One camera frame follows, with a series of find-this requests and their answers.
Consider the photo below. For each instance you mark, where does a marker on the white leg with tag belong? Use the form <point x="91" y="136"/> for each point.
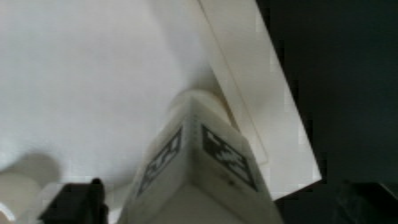
<point x="197" y="185"/>

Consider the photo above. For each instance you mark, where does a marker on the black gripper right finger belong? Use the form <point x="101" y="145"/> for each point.
<point x="341" y="203"/>

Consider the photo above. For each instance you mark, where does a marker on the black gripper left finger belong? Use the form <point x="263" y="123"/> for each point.
<point x="76" y="206"/>

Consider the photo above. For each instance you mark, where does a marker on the white square tabletop with sockets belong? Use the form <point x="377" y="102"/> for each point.
<point x="100" y="58"/>

